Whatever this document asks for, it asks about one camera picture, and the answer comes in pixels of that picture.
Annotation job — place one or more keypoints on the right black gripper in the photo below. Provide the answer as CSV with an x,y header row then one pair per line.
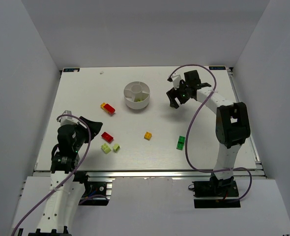
x,y
177,93

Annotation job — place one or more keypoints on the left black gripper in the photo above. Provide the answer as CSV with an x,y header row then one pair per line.
x,y
85,131

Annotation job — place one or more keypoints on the green long lego brick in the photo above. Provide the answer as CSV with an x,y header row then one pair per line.
x,y
180,143

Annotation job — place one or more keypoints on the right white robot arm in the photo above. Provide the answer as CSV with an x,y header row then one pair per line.
x,y
232,126

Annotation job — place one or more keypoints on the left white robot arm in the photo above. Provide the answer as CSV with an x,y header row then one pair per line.
x,y
67,184

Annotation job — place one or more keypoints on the red lego brick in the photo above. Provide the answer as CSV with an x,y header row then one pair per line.
x,y
107,137

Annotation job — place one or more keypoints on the red and orange lego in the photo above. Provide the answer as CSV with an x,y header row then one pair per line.
x,y
108,108

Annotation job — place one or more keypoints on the light green lego brick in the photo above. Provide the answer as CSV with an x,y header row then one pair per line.
x,y
105,148

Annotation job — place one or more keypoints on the light green sloped lego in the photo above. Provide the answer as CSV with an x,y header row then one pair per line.
x,y
116,147

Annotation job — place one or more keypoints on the white round divided container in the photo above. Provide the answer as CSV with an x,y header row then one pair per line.
x,y
136,90

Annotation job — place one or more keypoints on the right blue table label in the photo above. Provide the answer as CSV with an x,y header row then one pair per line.
x,y
217,68

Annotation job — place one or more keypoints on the blue table label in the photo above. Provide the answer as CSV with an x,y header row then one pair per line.
x,y
65,70
217,68

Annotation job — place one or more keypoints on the orange lego brick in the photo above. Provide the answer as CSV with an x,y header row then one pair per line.
x,y
147,135

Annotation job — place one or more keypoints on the left blue table label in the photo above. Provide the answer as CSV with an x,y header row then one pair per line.
x,y
65,70

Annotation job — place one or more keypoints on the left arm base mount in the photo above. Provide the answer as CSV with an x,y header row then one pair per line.
x,y
97,190

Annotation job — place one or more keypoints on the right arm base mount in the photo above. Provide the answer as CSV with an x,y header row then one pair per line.
x,y
205,197

